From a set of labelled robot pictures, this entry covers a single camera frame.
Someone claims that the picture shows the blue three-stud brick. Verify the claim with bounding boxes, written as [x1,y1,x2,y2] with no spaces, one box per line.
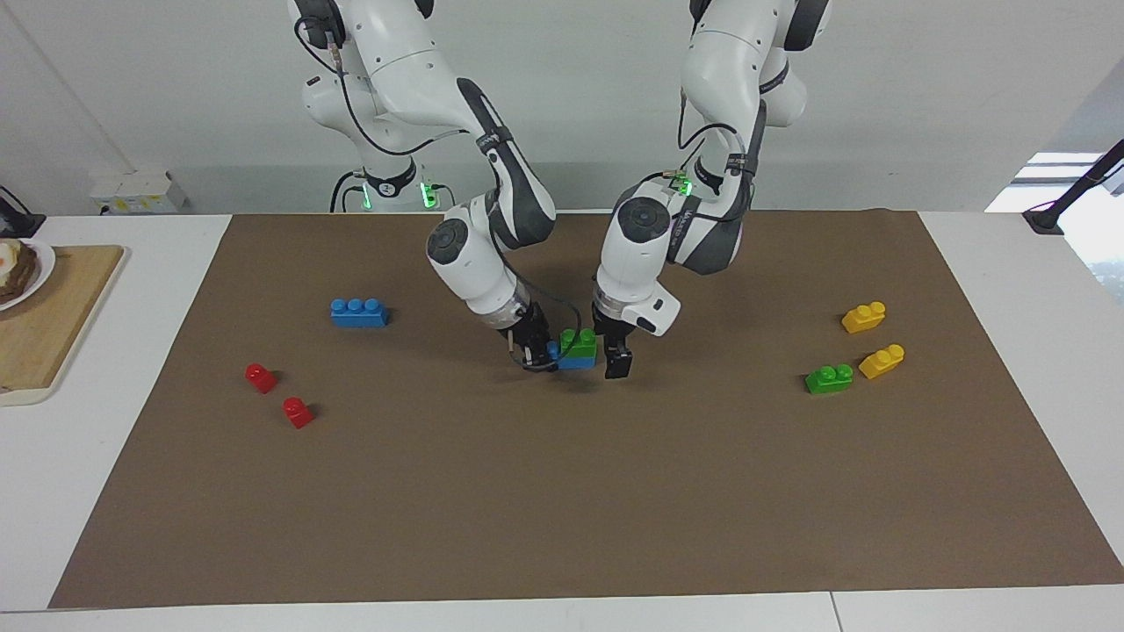
[548,341,599,371]
[329,298,390,329]

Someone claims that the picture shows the brown table mat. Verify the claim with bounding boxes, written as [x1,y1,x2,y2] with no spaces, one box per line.
[48,209,1124,609]

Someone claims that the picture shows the green brick white-marked studs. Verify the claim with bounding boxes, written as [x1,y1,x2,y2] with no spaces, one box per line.
[804,363,855,396]

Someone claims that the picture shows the yellow two-stud brick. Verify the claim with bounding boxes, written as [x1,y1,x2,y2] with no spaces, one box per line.
[840,301,888,335]
[858,343,906,381]

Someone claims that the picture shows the white power socket box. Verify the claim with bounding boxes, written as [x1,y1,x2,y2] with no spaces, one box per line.
[90,169,189,215]

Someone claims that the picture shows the wooden cutting board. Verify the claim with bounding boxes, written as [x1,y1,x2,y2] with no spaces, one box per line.
[0,245,127,407]

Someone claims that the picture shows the white plate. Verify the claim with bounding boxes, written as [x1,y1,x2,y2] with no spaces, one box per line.
[0,238,57,313]

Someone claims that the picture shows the toast with egg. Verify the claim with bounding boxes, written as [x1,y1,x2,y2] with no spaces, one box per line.
[0,241,39,305]

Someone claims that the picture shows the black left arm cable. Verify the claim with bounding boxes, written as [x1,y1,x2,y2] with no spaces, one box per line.
[675,83,767,222]

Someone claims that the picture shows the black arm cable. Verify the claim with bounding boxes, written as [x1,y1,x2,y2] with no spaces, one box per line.
[294,0,585,373]
[675,83,767,222]

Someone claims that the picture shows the black base cable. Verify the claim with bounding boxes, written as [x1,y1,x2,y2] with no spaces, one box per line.
[328,170,363,214]

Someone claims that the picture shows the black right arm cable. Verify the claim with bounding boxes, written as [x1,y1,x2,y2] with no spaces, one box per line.
[294,0,585,373]

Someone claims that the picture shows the black camera stand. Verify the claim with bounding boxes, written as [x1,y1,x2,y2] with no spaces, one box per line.
[1022,138,1124,237]

